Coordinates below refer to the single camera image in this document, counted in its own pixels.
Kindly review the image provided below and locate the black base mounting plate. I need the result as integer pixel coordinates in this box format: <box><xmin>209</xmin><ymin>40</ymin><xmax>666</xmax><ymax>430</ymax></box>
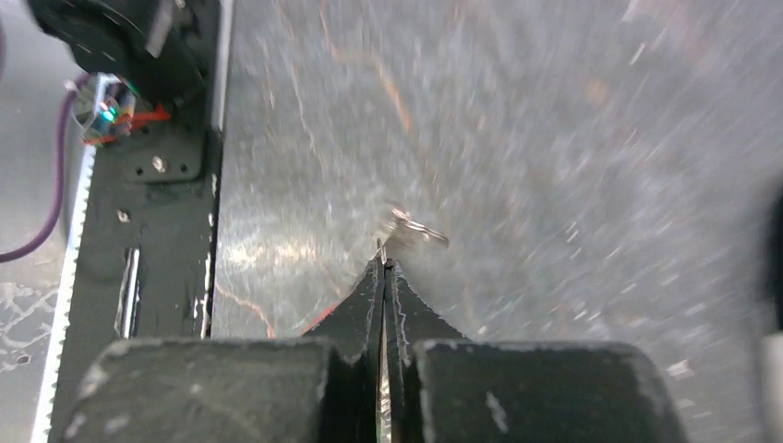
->
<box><xmin>47</xmin><ymin>110</ymin><xmax>222</xmax><ymax>442</ymax></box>

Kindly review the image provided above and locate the white slotted cable duct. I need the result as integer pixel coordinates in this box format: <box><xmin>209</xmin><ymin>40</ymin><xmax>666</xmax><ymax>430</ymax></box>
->
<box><xmin>30</xmin><ymin>146</ymin><xmax>96</xmax><ymax>443</ymax></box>

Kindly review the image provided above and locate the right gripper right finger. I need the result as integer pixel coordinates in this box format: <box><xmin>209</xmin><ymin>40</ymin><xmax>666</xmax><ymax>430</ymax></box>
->
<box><xmin>384</xmin><ymin>262</ymin><xmax>687</xmax><ymax>442</ymax></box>

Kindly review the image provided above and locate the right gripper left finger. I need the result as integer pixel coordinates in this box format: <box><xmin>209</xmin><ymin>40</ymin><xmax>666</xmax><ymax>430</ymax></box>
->
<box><xmin>58</xmin><ymin>258</ymin><xmax>384</xmax><ymax>442</ymax></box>

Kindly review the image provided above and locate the metal key holder red handle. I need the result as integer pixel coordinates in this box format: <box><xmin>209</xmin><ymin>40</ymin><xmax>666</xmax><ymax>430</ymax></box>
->
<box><xmin>304</xmin><ymin>208</ymin><xmax>463</xmax><ymax>442</ymax></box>

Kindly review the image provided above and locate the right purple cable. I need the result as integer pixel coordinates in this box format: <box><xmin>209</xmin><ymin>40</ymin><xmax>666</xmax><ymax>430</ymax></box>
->
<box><xmin>0</xmin><ymin>73</ymin><xmax>91</xmax><ymax>265</ymax></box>

